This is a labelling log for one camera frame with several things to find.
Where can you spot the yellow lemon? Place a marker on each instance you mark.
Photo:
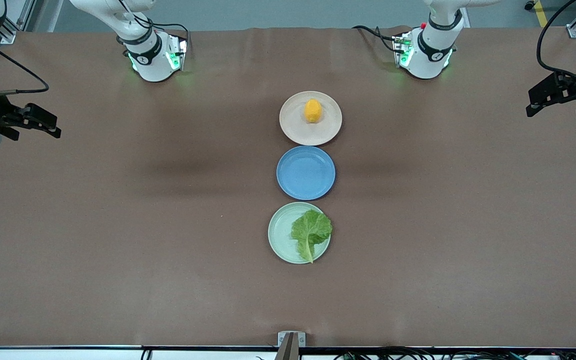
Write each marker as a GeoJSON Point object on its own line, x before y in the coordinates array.
{"type": "Point", "coordinates": [313, 110]}

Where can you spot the green lettuce leaf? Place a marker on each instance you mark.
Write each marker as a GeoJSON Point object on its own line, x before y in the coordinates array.
{"type": "Point", "coordinates": [310, 230]}

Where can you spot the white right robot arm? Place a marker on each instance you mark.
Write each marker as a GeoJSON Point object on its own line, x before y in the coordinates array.
{"type": "Point", "coordinates": [150, 65]}

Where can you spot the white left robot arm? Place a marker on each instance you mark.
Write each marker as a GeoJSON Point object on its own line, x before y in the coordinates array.
{"type": "Point", "coordinates": [425, 62]}

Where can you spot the black caster wheel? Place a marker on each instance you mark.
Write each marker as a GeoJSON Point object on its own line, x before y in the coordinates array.
{"type": "Point", "coordinates": [530, 5]}

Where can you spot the brown table cover sheet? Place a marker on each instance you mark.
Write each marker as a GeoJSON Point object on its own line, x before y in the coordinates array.
{"type": "Point", "coordinates": [118, 275]}

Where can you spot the beige pink plate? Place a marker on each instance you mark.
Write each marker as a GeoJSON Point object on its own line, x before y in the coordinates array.
{"type": "Point", "coordinates": [295, 125]}

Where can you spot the blue plate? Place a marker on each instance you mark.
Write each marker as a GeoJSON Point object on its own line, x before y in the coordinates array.
{"type": "Point", "coordinates": [305, 172]}

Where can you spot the light green plate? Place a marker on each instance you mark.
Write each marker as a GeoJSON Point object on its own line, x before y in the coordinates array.
{"type": "Point", "coordinates": [280, 235]}

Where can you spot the white table edge rail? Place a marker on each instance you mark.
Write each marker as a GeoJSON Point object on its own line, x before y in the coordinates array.
{"type": "Point", "coordinates": [68, 355]}

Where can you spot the brown camera post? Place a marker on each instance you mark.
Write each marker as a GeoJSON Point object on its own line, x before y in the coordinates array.
{"type": "Point", "coordinates": [288, 350]}

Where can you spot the grey metal bracket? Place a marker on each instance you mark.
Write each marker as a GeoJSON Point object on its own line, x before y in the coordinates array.
{"type": "Point", "coordinates": [301, 339]}

